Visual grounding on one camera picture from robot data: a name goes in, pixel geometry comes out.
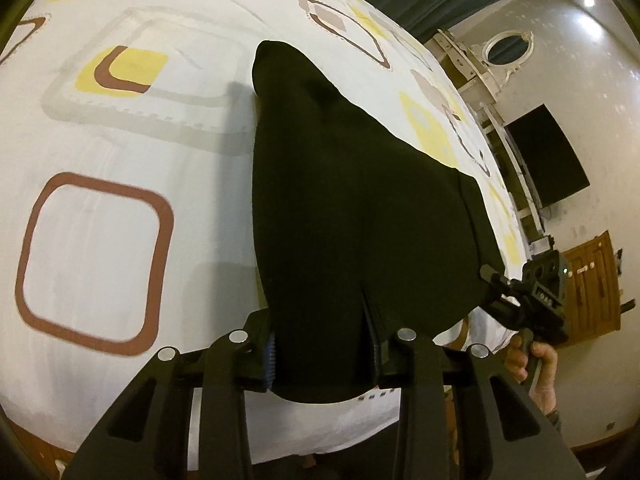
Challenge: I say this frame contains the brown wooden door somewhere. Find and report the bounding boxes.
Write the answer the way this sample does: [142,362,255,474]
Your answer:
[554,230,627,342]

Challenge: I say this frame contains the black wall television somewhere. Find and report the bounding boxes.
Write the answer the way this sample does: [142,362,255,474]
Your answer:
[502,103,592,207]

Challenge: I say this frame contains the patterned white bed sheet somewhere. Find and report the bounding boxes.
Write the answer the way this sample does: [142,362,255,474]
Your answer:
[0,0,532,467]

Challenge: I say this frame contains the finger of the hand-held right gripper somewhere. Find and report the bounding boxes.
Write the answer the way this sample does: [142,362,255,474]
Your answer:
[478,263,523,295]
[482,289,526,332]

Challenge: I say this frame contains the white ornate dressing table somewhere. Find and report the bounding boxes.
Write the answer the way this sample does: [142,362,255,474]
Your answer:
[431,27,537,107]

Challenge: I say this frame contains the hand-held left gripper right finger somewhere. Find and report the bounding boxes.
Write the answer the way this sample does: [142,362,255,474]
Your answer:
[361,304,586,480]

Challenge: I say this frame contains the oval mirror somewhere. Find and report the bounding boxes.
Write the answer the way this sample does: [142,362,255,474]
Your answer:
[482,30,535,68]

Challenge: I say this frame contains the person's right hand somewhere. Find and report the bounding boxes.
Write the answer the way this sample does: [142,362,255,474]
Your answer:
[505,334,559,413]

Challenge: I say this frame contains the black pants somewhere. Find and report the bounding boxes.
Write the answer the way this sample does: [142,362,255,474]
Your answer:
[250,39,506,405]

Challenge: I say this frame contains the white television stand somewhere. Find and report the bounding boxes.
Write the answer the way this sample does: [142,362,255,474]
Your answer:
[477,102,553,251]

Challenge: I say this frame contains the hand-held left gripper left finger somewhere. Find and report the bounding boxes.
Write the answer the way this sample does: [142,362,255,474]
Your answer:
[62,309,279,480]

